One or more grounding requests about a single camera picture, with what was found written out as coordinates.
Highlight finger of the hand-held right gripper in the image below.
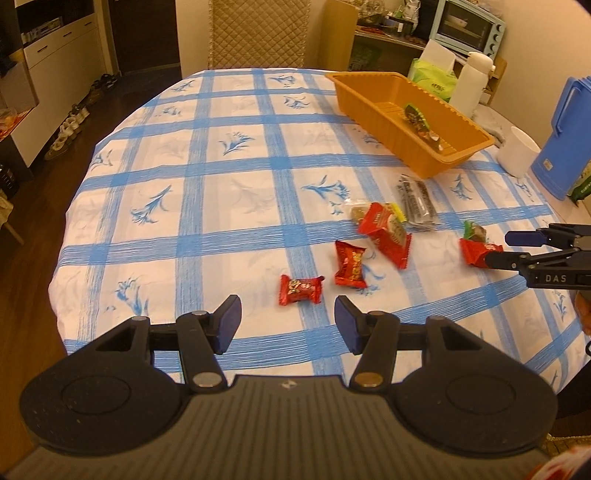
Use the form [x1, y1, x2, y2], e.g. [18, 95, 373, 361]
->
[505, 224, 583, 247]
[482, 247, 583, 278]

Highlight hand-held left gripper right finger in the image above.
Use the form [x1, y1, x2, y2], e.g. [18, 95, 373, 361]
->
[333, 295, 481, 393]

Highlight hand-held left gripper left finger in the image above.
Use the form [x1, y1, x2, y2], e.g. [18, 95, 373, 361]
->
[95, 294, 243, 393]

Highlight small red candy packet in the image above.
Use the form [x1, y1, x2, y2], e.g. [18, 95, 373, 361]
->
[278, 274, 325, 306]

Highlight large red snack packet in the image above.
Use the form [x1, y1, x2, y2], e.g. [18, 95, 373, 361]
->
[358, 202, 413, 270]

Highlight clear brown snack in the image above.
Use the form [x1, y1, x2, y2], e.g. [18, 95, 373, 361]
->
[344, 199, 372, 227]

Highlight orange plastic tray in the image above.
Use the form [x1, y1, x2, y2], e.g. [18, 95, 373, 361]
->
[324, 71, 496, 179]

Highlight green bag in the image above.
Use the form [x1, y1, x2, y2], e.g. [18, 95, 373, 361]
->
[568, 161, 591, 205]

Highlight white cup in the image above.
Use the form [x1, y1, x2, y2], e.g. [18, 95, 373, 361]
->
[497, 126, 541, 178]

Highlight blue plastic pitcher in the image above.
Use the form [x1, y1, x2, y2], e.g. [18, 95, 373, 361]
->
[531, 76, 591, 201]

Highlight grey cloth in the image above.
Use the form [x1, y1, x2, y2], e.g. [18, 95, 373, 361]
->
[473, 104, 514, 149]

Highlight blue checked tablecloth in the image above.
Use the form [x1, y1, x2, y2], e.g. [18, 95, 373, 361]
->
[48, 68, 583, 398]

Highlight green nut snack packet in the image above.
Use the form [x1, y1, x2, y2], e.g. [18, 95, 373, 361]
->
[403, 102, 444, 153]

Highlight white bottle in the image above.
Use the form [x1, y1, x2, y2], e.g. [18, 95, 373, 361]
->
[449, 52, 496, 119]

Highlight green tissue pack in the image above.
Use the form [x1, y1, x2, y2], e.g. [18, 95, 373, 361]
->
[409, 39, 459, 103]

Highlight light blue toaster oven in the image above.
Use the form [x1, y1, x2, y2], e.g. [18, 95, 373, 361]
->
[429, 0, 506, 58]

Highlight cluttered shelf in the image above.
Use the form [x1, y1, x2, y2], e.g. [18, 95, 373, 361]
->
[353, 0, 437, 73]

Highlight row of light shoes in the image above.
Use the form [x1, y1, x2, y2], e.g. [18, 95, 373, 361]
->
[45, 104, 90, 161]

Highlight dark shoes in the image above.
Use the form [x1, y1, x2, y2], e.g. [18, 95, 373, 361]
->
[87, 73, 119, 105]

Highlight beige quilted chair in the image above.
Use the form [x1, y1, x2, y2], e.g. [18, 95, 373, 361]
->
[208, 0, 309, 70]

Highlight white cabinet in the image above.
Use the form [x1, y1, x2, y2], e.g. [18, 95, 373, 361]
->
[16, 0, 112, 168]

